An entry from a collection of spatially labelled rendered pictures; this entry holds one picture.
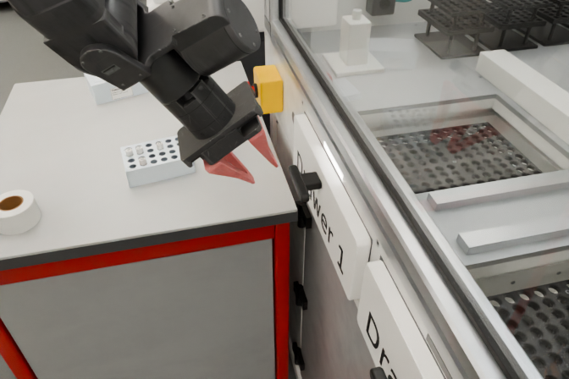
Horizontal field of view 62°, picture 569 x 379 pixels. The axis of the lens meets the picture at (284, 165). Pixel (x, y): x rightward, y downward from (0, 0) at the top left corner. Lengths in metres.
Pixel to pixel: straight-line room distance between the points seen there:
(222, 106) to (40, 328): 0.66
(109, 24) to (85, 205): 0.54
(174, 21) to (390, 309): 0.34
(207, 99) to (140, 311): 0.59
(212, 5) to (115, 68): 0.10
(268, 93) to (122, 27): 0.52
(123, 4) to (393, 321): 0.38
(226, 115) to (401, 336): 0.28
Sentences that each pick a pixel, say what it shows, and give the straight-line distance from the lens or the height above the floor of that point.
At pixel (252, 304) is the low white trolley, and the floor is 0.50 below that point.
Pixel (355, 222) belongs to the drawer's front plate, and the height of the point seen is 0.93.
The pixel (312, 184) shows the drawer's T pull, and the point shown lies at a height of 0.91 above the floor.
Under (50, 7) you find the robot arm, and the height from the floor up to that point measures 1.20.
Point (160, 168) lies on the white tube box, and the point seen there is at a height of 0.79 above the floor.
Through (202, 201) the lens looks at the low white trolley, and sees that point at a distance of 0.85.
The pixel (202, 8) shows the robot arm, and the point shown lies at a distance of 0.43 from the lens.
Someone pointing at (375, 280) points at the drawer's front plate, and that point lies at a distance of 0.51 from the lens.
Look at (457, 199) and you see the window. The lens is 0.40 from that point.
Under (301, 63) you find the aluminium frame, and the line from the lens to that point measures 0.78.
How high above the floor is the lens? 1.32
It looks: 37 degrees down
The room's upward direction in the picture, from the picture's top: straight up
